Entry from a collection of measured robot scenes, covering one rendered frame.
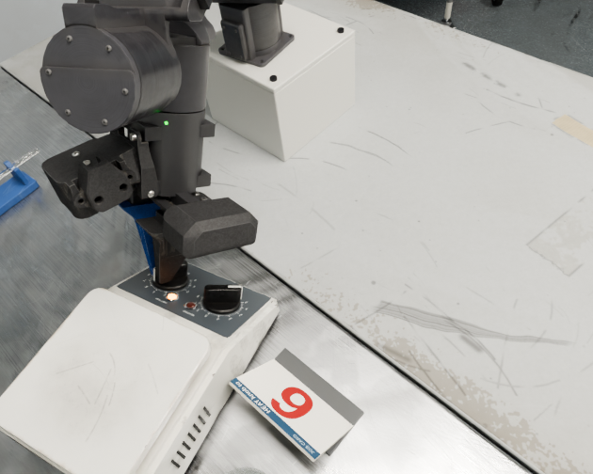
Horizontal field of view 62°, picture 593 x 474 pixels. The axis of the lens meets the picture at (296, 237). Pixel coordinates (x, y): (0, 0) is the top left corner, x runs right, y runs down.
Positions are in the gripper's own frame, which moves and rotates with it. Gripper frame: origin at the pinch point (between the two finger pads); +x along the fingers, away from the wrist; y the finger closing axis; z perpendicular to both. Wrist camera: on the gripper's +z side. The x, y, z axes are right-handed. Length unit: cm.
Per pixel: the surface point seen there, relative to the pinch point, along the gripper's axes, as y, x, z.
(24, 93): -47.4, -1.5, -1.6
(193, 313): 5.3, 4.0, -0.3
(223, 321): 7.3, 4.0, -2.0
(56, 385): 5.1, 6.7, 10.6
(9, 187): -28.8, 5.3, 5.4
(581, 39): -62, -21, -228
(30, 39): -146, 5, -28
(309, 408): 15.4, 8.7, -5.5
